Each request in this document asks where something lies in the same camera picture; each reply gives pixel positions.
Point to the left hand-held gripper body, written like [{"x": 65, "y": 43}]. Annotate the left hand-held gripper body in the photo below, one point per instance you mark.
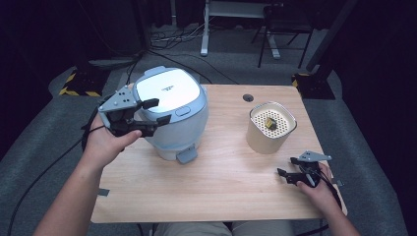
[{"x": 119, "y": 101}]

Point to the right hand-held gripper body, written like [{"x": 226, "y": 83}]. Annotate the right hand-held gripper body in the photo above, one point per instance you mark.
[{"x": 311, "y": 164}]

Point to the white rice cooker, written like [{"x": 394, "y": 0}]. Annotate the white rice cooker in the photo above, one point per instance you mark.
[{"x": 170, "y": 88}]

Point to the person's right hand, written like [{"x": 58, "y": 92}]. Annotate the person's right hand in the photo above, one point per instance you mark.
[{"x": 321, "y": 193}]

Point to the person's left hand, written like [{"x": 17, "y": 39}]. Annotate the person's left hand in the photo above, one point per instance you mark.
[{"x": 105, "y": 144}]

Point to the grey tape piece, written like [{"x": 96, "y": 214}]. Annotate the grey tape piece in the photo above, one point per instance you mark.
[
  {"x": 103, "y": 192},
  {"x": 337, "y": 182}
]

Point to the beige perforated container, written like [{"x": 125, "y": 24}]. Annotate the beige perforated container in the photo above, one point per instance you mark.
[{"x": 262, "y": 141}]

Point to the yellow black striped stand base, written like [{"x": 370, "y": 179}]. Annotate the yellow black striped stand base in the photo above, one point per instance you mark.
[
  {"x": 311, "y": 87},
  {"x": 82, "y": 82}
]

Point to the small yellow dark block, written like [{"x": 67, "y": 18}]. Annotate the small yellow dark block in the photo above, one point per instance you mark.
[{"x": 269, "y": 123}]

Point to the slanted metal stand pole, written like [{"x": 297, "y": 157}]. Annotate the slanted metal stand pole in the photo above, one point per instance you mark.
[{"x": 327, "y": 36}]

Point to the black chair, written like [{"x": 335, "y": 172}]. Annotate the black chair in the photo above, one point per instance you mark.
[{"x": 285, "y": 23}]

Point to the white desk frame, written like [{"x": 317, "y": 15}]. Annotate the white desk frame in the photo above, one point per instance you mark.
[{"x": 206, "y": 32}]

